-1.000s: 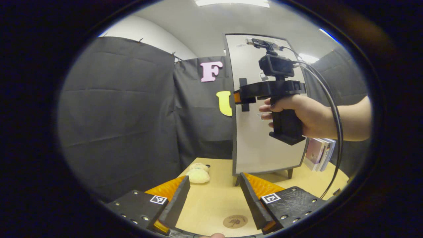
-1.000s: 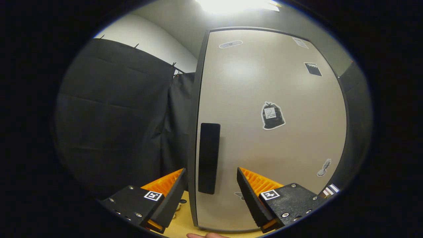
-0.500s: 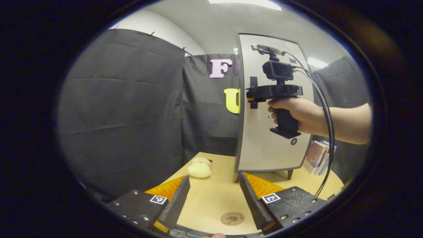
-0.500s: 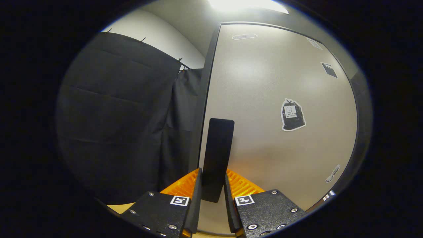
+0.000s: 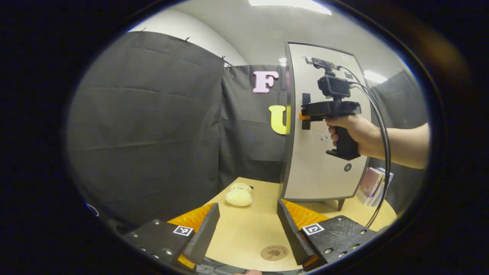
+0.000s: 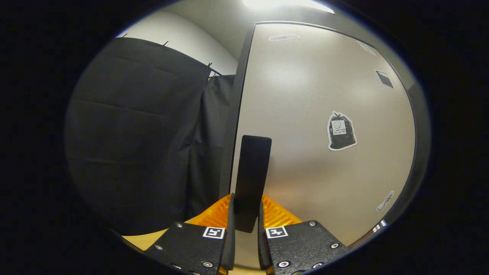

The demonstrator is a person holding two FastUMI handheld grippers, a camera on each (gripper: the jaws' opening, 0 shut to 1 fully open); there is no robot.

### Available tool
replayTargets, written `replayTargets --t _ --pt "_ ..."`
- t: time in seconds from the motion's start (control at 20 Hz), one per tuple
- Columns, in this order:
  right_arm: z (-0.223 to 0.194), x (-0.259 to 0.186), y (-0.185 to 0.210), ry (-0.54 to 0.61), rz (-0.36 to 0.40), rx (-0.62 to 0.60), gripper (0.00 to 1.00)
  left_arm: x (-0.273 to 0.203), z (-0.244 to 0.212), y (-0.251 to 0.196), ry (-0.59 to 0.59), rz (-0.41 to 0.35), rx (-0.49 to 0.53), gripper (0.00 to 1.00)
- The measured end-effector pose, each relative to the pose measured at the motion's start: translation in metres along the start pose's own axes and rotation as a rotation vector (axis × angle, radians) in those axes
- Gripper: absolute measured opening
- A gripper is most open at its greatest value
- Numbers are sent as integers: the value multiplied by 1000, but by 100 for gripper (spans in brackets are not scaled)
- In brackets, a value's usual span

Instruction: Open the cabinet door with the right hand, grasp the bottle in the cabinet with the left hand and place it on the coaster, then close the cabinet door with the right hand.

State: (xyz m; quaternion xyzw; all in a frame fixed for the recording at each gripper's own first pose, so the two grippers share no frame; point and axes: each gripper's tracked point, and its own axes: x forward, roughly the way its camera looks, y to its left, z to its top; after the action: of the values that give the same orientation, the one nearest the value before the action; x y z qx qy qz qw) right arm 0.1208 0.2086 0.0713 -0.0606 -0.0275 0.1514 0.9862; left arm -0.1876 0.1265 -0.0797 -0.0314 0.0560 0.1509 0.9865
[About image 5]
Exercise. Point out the dark grey cabinet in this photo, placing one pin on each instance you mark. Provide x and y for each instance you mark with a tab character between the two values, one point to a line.
340	203

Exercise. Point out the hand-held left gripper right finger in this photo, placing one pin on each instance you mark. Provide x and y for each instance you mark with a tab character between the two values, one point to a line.
292	236

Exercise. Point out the upright book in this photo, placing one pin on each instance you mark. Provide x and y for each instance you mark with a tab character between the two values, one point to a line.
392	177
381	193
368	183

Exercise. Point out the cream plush toy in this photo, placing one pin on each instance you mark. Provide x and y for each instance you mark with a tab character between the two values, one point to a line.
238	197

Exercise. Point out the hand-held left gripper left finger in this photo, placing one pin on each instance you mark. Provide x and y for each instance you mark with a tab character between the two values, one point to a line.
204	236

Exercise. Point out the round brown coaster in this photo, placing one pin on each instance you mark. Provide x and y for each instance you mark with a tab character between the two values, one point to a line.
274	253

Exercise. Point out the black backdrop cloth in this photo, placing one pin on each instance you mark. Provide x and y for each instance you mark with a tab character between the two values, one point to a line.
145	126

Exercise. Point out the ceiling light panel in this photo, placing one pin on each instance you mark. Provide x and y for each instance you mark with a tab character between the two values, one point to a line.
290	5
375	76
282	61

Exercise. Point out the grey cabinet door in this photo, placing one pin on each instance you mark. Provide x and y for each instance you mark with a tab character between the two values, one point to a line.
317	172

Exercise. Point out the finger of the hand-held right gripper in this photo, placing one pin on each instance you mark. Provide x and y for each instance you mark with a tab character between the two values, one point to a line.
304	116

